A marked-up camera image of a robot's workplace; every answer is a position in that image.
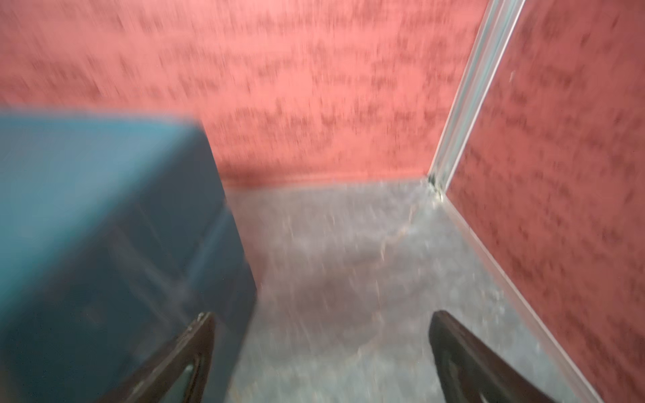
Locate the teal drawer cabinet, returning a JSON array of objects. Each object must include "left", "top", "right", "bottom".
[{"left": 1, "top": 110, "right": 256, "bottom": 402}]

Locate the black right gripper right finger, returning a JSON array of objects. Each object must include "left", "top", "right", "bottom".
[{"left": 429, "top": 310, "right": 553, "bottom": 402}]

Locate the aluminium corner post right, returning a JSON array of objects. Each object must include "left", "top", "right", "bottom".
[{"left": 428, "top": 0, "right": 525, "bottom": 196}]

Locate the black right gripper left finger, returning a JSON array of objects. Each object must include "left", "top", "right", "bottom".
[{"left": 98, "top": 312, "right": 216, "bottom": 402}]

